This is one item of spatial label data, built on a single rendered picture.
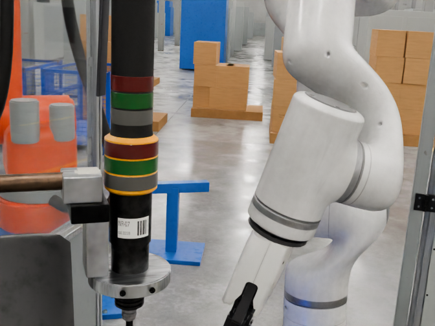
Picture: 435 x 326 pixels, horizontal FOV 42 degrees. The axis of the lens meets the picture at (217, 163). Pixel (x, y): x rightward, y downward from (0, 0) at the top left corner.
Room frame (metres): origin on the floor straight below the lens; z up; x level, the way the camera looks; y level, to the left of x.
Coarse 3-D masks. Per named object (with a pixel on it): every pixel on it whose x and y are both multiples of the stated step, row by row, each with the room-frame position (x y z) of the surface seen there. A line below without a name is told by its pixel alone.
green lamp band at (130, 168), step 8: (104, 160) 0.44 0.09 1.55; (112, 160) 0.43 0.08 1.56; (120, 160) 0.43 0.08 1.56; (144, 160) 0.43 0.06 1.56; (152, 160) 0.44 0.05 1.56; (104, 168) 0.44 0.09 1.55; (112, 168) 0.43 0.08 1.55; (120, 168) 0.43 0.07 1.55; (128, 168) 0.43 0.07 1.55; (136, 168) 0.43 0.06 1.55; (144, 168) 0.43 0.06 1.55; (152, 168) 0.44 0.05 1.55
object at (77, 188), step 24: (72, 168) 0.44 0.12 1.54; (72, 192) 0.42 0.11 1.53; (96, 192) 0.43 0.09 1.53; (72, 216) 0.41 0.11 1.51; (96, 216) 0.42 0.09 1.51; (96, 240) 0.43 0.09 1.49; (96, 264) 0.43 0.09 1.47; (168, 264) 0.46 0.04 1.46; (96, 288) 0.42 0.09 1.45; (120, 288) 0.42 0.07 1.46; (144, 288) 0.42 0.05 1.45
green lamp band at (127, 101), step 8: (112, 96) 0.44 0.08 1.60; (120, 96) 0.43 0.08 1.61; (128, 96) 0.43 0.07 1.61; (136, 96) 0.43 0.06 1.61; (144, 96) 0.44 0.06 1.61; (152, 96) 0.45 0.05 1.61; (112, 104) 0.44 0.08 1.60; (120, 104) 0.43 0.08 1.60; (128, 104) 0.43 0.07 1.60; (136, 104) 0.43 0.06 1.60; (144, 104) 0.44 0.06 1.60; (152, 104) 0.45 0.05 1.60
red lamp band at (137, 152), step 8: (104, 144) 0.44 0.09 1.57; (112, 144) 0.43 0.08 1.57; (120, 144) 0.43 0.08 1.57; (144, 144) 0.43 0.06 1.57; (152, 144) 0.44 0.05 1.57; (104, 152) 0.44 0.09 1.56; (112, 152) 0.43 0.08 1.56; (120, 152) 0.43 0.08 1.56; (128, 152) 0.43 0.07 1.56; (136, 152) 0.43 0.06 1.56; (144, 152) 0.43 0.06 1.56; (152, 152) 0.44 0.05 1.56
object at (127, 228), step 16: (112, 208) 0.44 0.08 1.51; (128, 208) 0.43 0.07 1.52; (144, 208) 0.44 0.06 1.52; (112, 224) 0.44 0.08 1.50; (128, 224) 0.43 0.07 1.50; (144, 224) 0.44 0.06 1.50; (112, 240) 0.44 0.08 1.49; (128, 240) 0.43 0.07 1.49; (144, 240) 0.44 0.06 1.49; (112, 256) 0.44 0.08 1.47; (128, 256) 0.43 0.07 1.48; (144, 256) 0.44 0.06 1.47; (128, 272) 0.43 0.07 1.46; (128, 304) 0.44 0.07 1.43
